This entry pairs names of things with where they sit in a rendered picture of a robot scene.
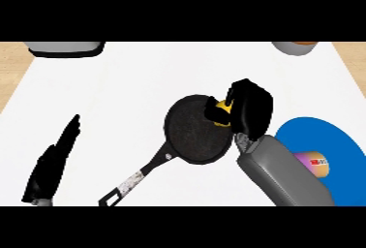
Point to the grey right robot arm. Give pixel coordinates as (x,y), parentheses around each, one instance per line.
(281,171)

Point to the grey pot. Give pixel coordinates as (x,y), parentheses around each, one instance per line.
(296,47)

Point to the black frying pan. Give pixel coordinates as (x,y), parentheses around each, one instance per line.
(196,132)

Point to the blue plate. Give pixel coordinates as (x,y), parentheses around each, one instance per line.
(330,151)

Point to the grey and black appliance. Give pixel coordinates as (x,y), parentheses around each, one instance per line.
(64,48)

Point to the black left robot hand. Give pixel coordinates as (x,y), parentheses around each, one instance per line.
(48,168)

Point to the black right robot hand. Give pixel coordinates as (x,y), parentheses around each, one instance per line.
(253,109)

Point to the yellow lemon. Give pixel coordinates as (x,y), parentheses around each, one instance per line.
(222,109)

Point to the purple and tan can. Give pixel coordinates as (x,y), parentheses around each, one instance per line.
(317,163)

